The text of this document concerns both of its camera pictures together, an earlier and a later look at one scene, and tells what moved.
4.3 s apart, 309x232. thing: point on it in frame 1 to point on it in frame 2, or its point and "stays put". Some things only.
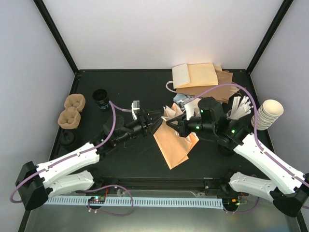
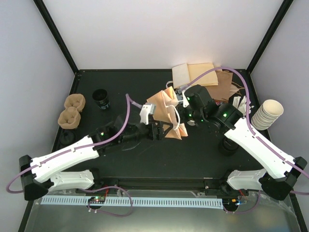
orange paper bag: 174,148 to 166,114
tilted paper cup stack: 269,111 stays put
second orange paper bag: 186,75 stays put
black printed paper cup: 100,97 stays put
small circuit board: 97,199 stays put
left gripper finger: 159,124 to 164,133
